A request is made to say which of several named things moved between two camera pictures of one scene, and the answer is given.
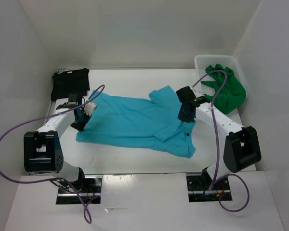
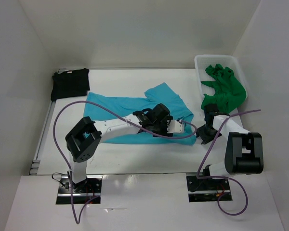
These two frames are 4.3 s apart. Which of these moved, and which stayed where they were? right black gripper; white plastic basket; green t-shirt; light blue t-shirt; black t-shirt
Moved: right black gripper; light blue t-shirt
Stayed: white plastic basket; black t-shirt; green t-shirt
